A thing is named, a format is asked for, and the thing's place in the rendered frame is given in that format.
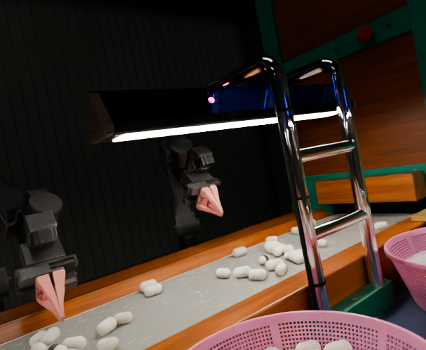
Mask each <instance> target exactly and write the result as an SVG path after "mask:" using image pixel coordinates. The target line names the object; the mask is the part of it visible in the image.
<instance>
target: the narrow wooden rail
mask: <svg viewBox="0 0 426 350"><path fill-rule="evenodd" d="M424 227H426V222H417V221H412V220H411V217H408V218H406V219H404V220H402V221H401V222H398V223H397V224H394V225H392V226H390V227H388V228H386V229H384V230H383V231H380V232H379V233H376V234H375V237H376V241H377V248H378V252H379V256H380V263H381V268H382V275H383V278H385V279H387V280H389V281H392V283H393V289H396V288H397V287H398V286H400V285H402V284H403V283H404V281H403V280H402V278H401V276H400V274H399V272H398V271H397V269H396V267H395V265H394V264H393V262H392V260H391V259H390V258H388V257H387V256H386V254H385V252H384V245H385V243H386V242H387V241H388V240H389V239H391V238H392V237H394V236H396V235H399V234H401V233H404V232H407V231H411V230H414V229H418V228H424ZM321 263H322V267H323V274H324V278H325V280H326V289H327V296H328V300H329V304H330V307H332V306H334V305H335V304H337V303H338V302H340V301H342V300H343V299H345V298H346V297H348V296H350V295H351V294H353V293H354V292H356V291H357V290H359V289H361V288H362V287H363V286H365V285H367V284H369V280H368V273H367V269H366V262H365V258H364V251H363V247H362V243H361V242H358V243H356V244H354V245H352V246H351V247H348V248H347V249H344V250H343V251H340V252H338V253H336V254H334V255H333V256H330V257H329V258H326V259H325V260H322V261H321ZM301 310H313V305H312V299H311V294H310V291H309V286H308V280H307V273H306V269H304V270H302V271H301V272H298V273H297V274H294V275H293V276H290V277H289V278H286V279H284V280H283V281H280V282H279V283H276V284H275V285H272V286H271V287H268V288H266V289H265V290H262V291H261V292H258V293H257V294H254V295H253V296H251V297H248V298H247V299H244V300H243V301H240V302H239V303H236V304H235V305H233V306H230V307H229V308H226V309H225V310H222V311H221V312H218V313H217V314H215V315H212V316H211V317H208V318H206V319H204V320H202V321H200V322H198V323H196V324H194V325H192V326H190V327H188V328H186V329H184V330H182V331H180V332H178V333H176V334H174V335H172V336H170V337H168V338H166V339H164V340H162V341H160V342H158V343H156V344H154V345H152V346H150V347H148V348H146V349H144V350H188V349H190V348H191V347H192V346H194V345H195V344H197V343H198V342H200V341H201V340H203V339H205V338H206V337H208V336H210V335H212V334H214V333H216V332H218V331H220V330H222V329H224V328H227V327H229V326H232V325H234V324H238V323H240V322H244V321H246V320H249V319H253V318H256V317H261V316H265V315H272V314H276V313H285V312H292V311H301Z"/></svg>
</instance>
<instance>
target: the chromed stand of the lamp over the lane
mask: <svg viewBox="0 0 426 350"><path fill-rule="evenodd" d="M262 72H267V73H268V74H269V78H270V81H268V82H267V83H266V87H267V88H268V89H269V90H272V93H273V100H274V104H275V113H276V115H277V119H278V126H279V130H280V137H281V141H282V148H283V152H284V159H285V162H286V166H287V173H288V177H289V184H290V188H291V195H292V200H293V206H294V210H295V214H296V221H297V225H298V232H299V236H300V243H301V247H302V251H303V258H304V262H305V269H306V273H307V280H308V286H309V291H310V294H311V299H312V305H313V310H329V311H339V312H345V313H354V314H358V315H365V316H369V317H374V318H376V317H377V316H378V315H380V314H381V313H383V312H384V311H385V310H386V309H387V308H389V307H390V306H392V305H393V304H394V303H395V294H394V289H393V283H392V281H389V280H387V279H385V278H383V275H382V268H381V263H380V256H379V252H378V248H377V241H376V237H375V229H374V226H373V218H372V215H371V210H370V203H369V199H368V192H367V188H366V181H365V176H364V170H363V165H362V161H361V154H360V150H359V143H358V139H357V132H356V128H355V121H354V117H353V112H352V105H351V101H350V94H349V90H348V83H347V78H346V73H345V70H344V68H343V66H342V65H341V63H339V62H338V61H337V60H335V59H333V58H321V59H318V60H315V61H314V62H311V63H309V64H307V65H304V66H302V67H300V68H298V69H295V70H293V71H291V72H289V73H286V72H285V70H284V67H283V65H282V63H281V62H280V61H279V60H278V59H277V58H274V57H273V56H269V55H263V56H259V57H257V58H255V59H253V60H251V61H249V62H247V63H246V64H244V65H242V66H240V67H238V68H236V69H234V70H232V71H231V72H229V73H227V74H225V75H223V76H222V77H220V78H218V79H216V80H214V81H212V82H211V83H209V84H208V85H207V89H208V90H209V91H210V92H211V93H214V92H215V93H220V92H225V90H227V89H228V88H231V87H233V86H235V85H237V84H239V83H241V82H243V81H245V80H248V79H250V78H252V77H254V76H256V75H258V74H260V73H262ZM321 72H327V73H329V75H330V76H331V79H332V85H333V90H334V97H335V101H336V108H337V112H338V116H339V123H340V127H341V134H342V138H343V141H341V142H335V143H331V144H324V145H320V146H316V147H309V148H305V149H300V145H299V141H298V134H297V130H296V123H295V119H294V115H293V111H294V109H293V108H292V104H291V97H290V93H289V85H292V84H294V83H297V82H299V81H302V80H304V79H306V78H309V77H311V76H314V75H317V74H320V73H321ZM342 153H345V154H346V160H347V165H348V172H349V176H350V183H351V187H352V194H353V198H354V203H355V211H353V212H350V213H348V214H346V215H343V216H340V217H338V218H336V219H333V220H331V221H328V222H325V223H324V224H321V225H318V226H315V225H314V219H313V215H312V208H311V204H310V200H309V198H310V195H309V193H308V189H307V182H306V178H305V171H304V167H303V163H304V162H307V161H311V160H316V159H320V158H326V157H329V156H335V155H338V154H342ZM356 223H358V225H359V232H360V236H361V243H362V247H363V251H364V258H365V262H366V269H367V273H368V280H369V284H367V285H365V286H363V287H362V288H361V289H359V290H357V291H356V292H354V293H353V294H351V295H350V296H348V297H346V298H345V299H343V300H342V301H340V302H338V303H337V304H335V305H334V306H332V307H330V304H329V300H328V296H327V289H326V280H325V278H324V274H323V267H322V263H321V256H320V252H319V247H318V241H317V240H320V239H322V238H325V237H327V236H329V235H331V234H333V233H336V232H338V231H341V230H343V229H345V228H347V227H349V226H352V225H354V224H356Z"/></svg>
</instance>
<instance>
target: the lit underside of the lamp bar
mask: <svg viewBox="0 0 426 350"><path fill-rule="evenodd" d="M337 113H338V112H325V113H319V114H312V115H299V116H294V119H295V120H301V119H312V118H318V117H327V116H330V115H334V114H337ZM277 122H278V119H277V118H273V119H261V120H254V121H247V122H235V123H228V124H215V125H209V126H196V127H189V128H177V129H170V130H163V131H151V132H144V133H131V134H125V135H123V136H121V137H119V138H117V139H116V140H113V142H118V141H124V140H136V139H142V138H154V137H160V136H166V135H177V134H183V133H195V132H201V131H212V130H219V129H225V128H236V127H242V126H253V125H260V124H271V123H277Z"/></svg>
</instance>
